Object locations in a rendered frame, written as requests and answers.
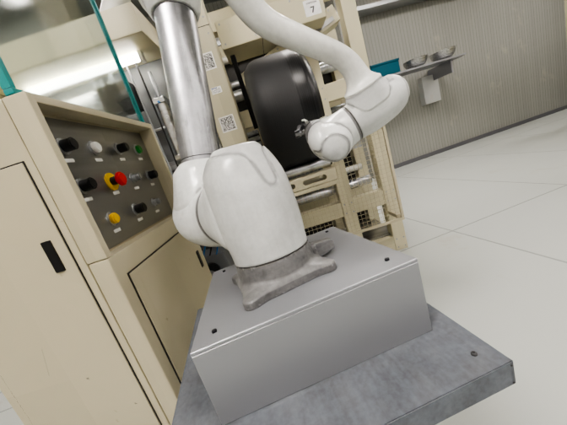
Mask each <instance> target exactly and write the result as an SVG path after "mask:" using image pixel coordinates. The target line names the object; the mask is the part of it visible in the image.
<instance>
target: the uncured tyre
mask: <svg viewBox="0 0 567 425"><path fill-rule="evenodd" d="M244 79H245V85H246V91H247V93H248V96H249V100H250V102H251V107H252V110H253V113H254V116H255V118H256V123H257V126H258V129H259V132H260V134H261V137H262V141H263V144H264V146H265V147H266V148H267V149H268V150H269V151H270V152H271V153H272V154H273V155H274V157H275V158H276V159H277V160H278V162H279V163H280V164H281V166H282V167H283V170H285V169H290V168H293V167H295V166H298V165H301V164H306V163H309V162H311V161H314V160H317V159H319V158H318V157H317V156H315V155H314V154H313V152H312V151H311V149H310V147H309V144H308V142H307V141H306V138H305V137H303V136H302V135H301V136H302V137H299V138H296V136H295V133H294V131H296V130H297V126H298V125H300V124H301V120H302V119H306V120H307V121H312V120H318V119H320V118H321V117H323V116H325V111H324V108H323V103H322V100H321V94H320V91H319V88H318V85H317V82H316V78H315V75H314V73H313V71H312V69H311V65H310V64H309V62H308V61H307V59H306V58H305V56H304V55H301V54H299V53H297V52H294V51H291V50H288V49H285V50H282V51H278V52H275V53H273V54H270V55H267V56H263V57H260V58H257V59H255V60H253V61H251V62H249V63H248V65H247V67H246V70H245V71H244Z"/></svg>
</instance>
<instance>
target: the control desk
mask: <svg viewBox="0 0 567 425"><path fill-rule="evenodd" d="M173 203H174V192H173V178H172V175H171V173H170V170H169V167H168V165H167V163H166V161H165V157H164V155H163V153H162V151H161V148H160V146H159V143H158V140H157V138H156V136H155V134H154V130H153V128H152V126H151V124H148V123H145V122H141V121H135V120H133V119H129V118H126V117H122V116H117V115H113V114H110V113H106V112H103V111H100V110H94V109H90V108H87V107H84V106H81V105H75V104H71V103H68V102H65V101H61V100H55V99H52V98H49V97H46V96H42V95H38V94H33V93H30V92H26V91H22V92H19V93H17V94H12V95H9V96H7V97H4V98H2V99H1V100H0V390H1V391H2V393H3V394H4V396H5V397H6V399H7V400H8V402H9V403H10V405H11V406H12V408H13V409H14V410H15V412H16V413H17V415H18V416H19V418H20V420H21V421H22V423H23V424H24V425H171V424H172V421H173V416H174V413H175V408H176V402H177V398H178V395H179V391H180V387H181V380H182V376H183V373H184V368H185V365H186V358H187V354H188V350H189V346H190V343H191V339H192V332H193V328H194V325H195V320H196V317H197V311H198V310H199V309H201V308H203V306H204V304H205V300H206V297H207V294H208V289H209V286H210V283H211V280H212V274H211V272H210V270H209V268H208V264H207V262H206V260H205V257H204V255H203V252H202V249H201V247H200V245H197V244H194V243H192V242H191V241H189V240H187V239H185V238H184V237H183V236H182V235H181V234H180V233H179V232H178V230H177V229H176V226H175V224H174V221H173V217H172V211H173Z"/></svg>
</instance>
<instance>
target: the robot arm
mask: <svg viewBox="0 0 567 425"><path fill-rule="evenodd" d="M138 1H139V2H140V4H141V5H142V7H143V9H144V10H145V11H146V12H147V14H148V15H149V16H150V18H151V19H152V20H153V21H154V22H155V25H156V30H157V35H158V39H159V48H160V53H161V57H162V62H163V67H164V71H165V80H166V84H167V89H168V94H169V98H170V107H171V111H172V115H173V121H174V125H175V134H176V138H177V143H178V148H179V152H180V157H181V164H180V165H179V166H178V167H177V169H176V170H175V172H174V174H173V192H174V203H173V211H172V217H173V221H174V224H175V227H176V229H177V230H178V232H179V233H180V234H181V235H182V236H183V237H184V238H185V239H187V240H189V241H191V242H192V243H194V244H197V245H202V246H209V247H224V248H225V249H226V250H228V251H229V252H230V254H231V256H232V258H233V261H234V263H235V267H236V270H237V273H236V274H235V275H234V276H233V277H232V281H233V284H235V285H237V286H238V287H239V289H240V291H241V293H242V295H243V300H242V303H243V306H244V308H245V310H246V311H252V310H254V309H257V308H259V307H261V306H262V305H263V304H265V303H266V302H268V301H269V300H271V299H274V298H276V297H277V296H280V295H282V294H284V293H287V292H288V291H290V290H292V289H294V288H297V287H298V286H300V285H302V284H304V283H306V282H309V281H310V280H312V279H314V278H317V277H319V276H322V275H324V274H327V273H330V272H333V271H335V270H336V269H337V265H336V262H335V261H334V260H333V259H330V258H325V257H323V256H324V255H325V254H326V253H327V252H329V251H330V250H332V249H333V248H334V244H333V241H332V240H331V238H324V239H319V240H315V241H311V242H310V241H308V239H307V236H306V233H305V227H304V224H303V220H302V217H301V214H300V209H299V206H298V203H297V201H296V198H295V195H294V192H293V189H292V187H291V185H290V183H289V179H288V177H287V175H286V173H285V172H284V169H283V167H282V166H281V164H280V163H279V162H278V160H277V159H276V158H275V157H274V155H273V154H272V153H271V152H270V151H269V150H268V149H267V148H266V147H265V146H262V145H261V144H260V143H258V142H255V141H252V142H246V143H239V144H236V145H232V146H228V147H226V148H220V146H219V137H218V133H217V128H216V123H215V119H214V113H213V105H212V100H211V96H210V91H209V87H208V78H207V74H206V68H205V64H204V59H203V51H202V46H201V41H200V36H199V32H198V27H197V22H198V20H199V18H200V14H201V0H138ZM225 1H226V2H227V3H228V4H229V6H230V7H231V8H232V10H233V11H234V12H235V14H236V15H237V16H238V17H239V18H240V20H241V21H242V22H243V23H244V24H245V25H246V26H247V27H248V28H249V29H251V30H252V31H253V32H254V33H256V34H257V35H259V36H261V37H262V38H263V39H265V40H267V41H269V42H271V43H273V44H275V45H277V46H282V47H283V48H286V49H288V50H291V51H294V52H297V53H299V54H301V55H304V56H307V57H310V58H313V59H315V60H317V61H320V62H324V63H326V64H328V65H330V66H332V67H335V68H336V69H337V70H338V71H339V72H340V73H341V74H342V75H343V77H344V79H345V82H346V86H347V88H346V93H345V95H344V98H345V106H344V107H343V108H342V109H340V110H338V111H336V112H335V113H333V114H331V115H330V116H328V117H326V118H324V119H318V120H312V121H307V120H306V119H302V120H301V124H300V125H298V126H297V130H296V131H294V133H295V136H296V138H299V137H302V136H303V137H305V138H306V141H307V142H308V144H309V147H310V150H311V151H312V152H313V154H314V155H315V156H317V157H318V158H320V159H322V160H324V161H327V162H338V161H341V160H343V159H344V158H346V157H347V156H348V154H349V152H350V151H351V148H352V147H353V146H354V144H356V143H357V142H358V141H359V140H361V139H362V138H364V137H366V136H368V135H370V134H372V133H373V132H376V131H377V130H379V129H380V128H382V127H383V126H384V125H385V124H387V123H388V122H389V121H391V120H392V119H393V118H394V117H395V116H397V115H398V114H399V113H400V112H401V110H402V109H403V108H404V107H405V105H406V104H407V102H408V97H409V94H410V91H409V87H408V83H407V81H406V80H405V79H404V78H402V77H401V76H399V75H395V74H388V75H386V76H385V77H382V76H381V74H380V73H374V72H372V71H371V70H369V68H368V67H367V66H366V65H365V63H364V62H363V60H362V59H361V58H360V57H359V55H358V54H356V53H355V52H354V51H353V50H352V49H351V48H349V47H348V46H346V45H344V44H343V43H342V42H340V41H338V40H335V39H333V38H331V37H329V36H327V35H324V34H322V33H320V32H318V31H316V30H314V29H311V28H309V27H307V26H305V25H303V24H300V23H298V22H296V21H294V20H292V19H289V18H287V17H285V16H283V15H282V14H280V13H278V12H277V11H275V10H274V9H272V8H271V7H270V6H269V5H268V4H267V3H266V2H265V1H264V0H225ZM301 135H302V136H301Z"/></svg>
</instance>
